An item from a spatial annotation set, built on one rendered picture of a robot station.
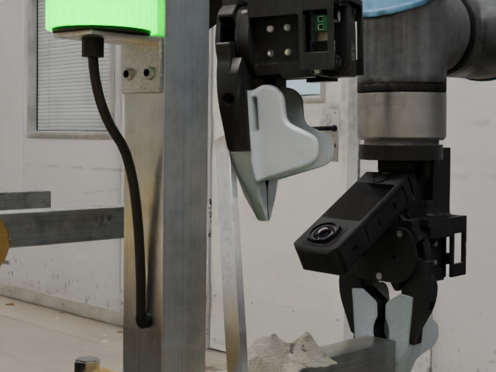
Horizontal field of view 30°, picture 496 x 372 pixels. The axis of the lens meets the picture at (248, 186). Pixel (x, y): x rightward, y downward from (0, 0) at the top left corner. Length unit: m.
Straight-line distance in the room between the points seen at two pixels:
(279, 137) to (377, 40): 0.19
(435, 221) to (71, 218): 0.32
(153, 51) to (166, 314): 0.15
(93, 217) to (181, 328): 0.33
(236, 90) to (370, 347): 0.26
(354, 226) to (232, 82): 0.18
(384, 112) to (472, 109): 2.75
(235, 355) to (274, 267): 3.60
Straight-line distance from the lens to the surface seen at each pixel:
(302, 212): 4.04
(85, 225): 0.85
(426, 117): 0.77
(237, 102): 0.60
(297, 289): 4.09
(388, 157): 0.77
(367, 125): 0.78
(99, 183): 5.17
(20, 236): 0.82
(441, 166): 0.82
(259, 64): 0.61
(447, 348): 3.64
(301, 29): 0.59
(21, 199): 1.11
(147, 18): 0.50
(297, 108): 0.65
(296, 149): 0.61
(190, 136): 0.53
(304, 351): 0.69
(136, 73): 0.53
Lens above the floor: 1.03
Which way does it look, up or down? 3 degrees down
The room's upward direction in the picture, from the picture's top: 1 degrees clockwise
